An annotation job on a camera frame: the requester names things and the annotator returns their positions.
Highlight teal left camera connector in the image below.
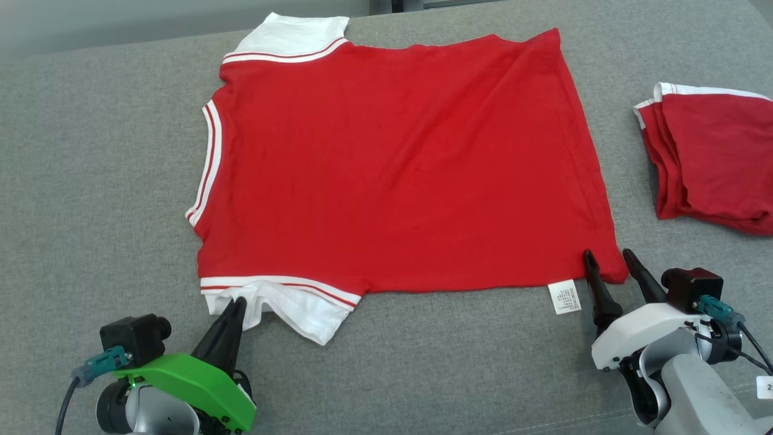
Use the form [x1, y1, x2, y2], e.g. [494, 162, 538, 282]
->
[71, 346, 132, 387]

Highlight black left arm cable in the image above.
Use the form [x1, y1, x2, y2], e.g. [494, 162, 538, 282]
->
[54, 378, 82, 435]

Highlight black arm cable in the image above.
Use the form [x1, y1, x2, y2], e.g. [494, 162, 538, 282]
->
[54, 378, 82, 435]
[694, 323, 773, 376]

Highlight teal camera connector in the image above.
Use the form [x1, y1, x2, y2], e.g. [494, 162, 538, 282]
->
[693, 295, 747, 327]
[71, 346, 132, 387]

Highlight red shirt with white sleeves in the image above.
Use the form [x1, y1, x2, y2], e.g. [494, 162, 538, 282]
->
[185, 12, 630, 347]

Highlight teal right camera connector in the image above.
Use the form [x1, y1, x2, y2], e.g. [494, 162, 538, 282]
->
[693, 295, 747, 327]

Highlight red shorts with white stripes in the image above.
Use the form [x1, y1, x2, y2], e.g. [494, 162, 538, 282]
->
[632, 82, 773, 237]

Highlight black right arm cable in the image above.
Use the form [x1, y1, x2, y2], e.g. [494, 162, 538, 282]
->
[694, 323, 773, 376]

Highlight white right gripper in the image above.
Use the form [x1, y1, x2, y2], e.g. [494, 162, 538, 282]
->
[582, 247, 745, 371]

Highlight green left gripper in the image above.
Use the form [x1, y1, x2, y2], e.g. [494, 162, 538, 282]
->
[95, 296, 258, 435]

